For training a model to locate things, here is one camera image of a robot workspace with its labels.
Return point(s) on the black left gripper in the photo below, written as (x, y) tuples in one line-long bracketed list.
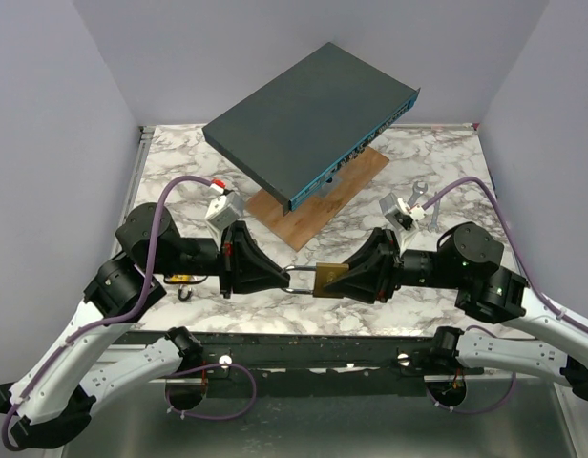
[(245, 265)]

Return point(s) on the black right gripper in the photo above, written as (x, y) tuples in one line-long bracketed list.
[(372, 268)]

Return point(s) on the large brass padlock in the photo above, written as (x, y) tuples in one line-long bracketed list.
[(325, 273)]

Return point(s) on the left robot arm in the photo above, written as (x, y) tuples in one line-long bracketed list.
[(52, 407)]

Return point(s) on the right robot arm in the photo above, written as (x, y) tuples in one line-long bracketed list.
[(467, 260)]

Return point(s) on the yellow padlock with black shackle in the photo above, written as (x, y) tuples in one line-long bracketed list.
[(184, 283)]

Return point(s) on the wooden board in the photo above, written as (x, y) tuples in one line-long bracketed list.
[(298, 227)]

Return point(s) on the silver wrench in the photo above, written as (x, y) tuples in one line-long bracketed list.
[(433, 225), (419, 188)]

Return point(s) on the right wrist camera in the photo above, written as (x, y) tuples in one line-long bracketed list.
[(403, 217)]

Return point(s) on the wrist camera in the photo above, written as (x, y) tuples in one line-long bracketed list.
[(403, 217), (223, 211)]

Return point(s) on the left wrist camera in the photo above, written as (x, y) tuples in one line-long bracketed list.
[(223, 211)]

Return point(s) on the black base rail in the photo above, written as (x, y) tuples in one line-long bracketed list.
[(302, 366)]

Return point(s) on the dark network switch box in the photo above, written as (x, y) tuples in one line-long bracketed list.
[(297, 131)]

